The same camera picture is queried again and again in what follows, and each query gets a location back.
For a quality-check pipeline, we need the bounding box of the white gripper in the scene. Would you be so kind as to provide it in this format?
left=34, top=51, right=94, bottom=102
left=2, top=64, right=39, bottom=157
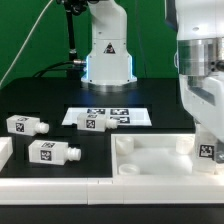
left=179, top=75, right=224, bottom=164

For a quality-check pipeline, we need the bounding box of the white marker sheet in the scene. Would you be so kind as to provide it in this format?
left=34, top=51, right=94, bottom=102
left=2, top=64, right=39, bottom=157
left=62, top=107, right=152, bottom=126

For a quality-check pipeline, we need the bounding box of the white U-shaped fence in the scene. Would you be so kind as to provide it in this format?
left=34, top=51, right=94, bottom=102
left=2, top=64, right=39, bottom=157
left=0, top=136, right=224, bottom=206

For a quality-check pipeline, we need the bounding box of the black cable at base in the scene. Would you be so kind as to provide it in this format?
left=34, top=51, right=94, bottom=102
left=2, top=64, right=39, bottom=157
left=31, top=58, right=88, bottom=78

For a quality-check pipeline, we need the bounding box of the grey cable left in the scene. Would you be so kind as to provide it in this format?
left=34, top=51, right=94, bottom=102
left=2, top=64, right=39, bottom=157
left=0, top=0, right=54, bottom=88

